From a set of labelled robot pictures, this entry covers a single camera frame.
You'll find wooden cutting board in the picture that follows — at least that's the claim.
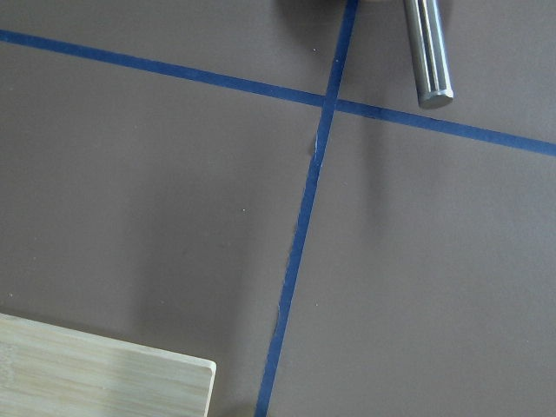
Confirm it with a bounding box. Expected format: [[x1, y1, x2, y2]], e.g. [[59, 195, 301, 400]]
[[1, 314, 216, 416]]

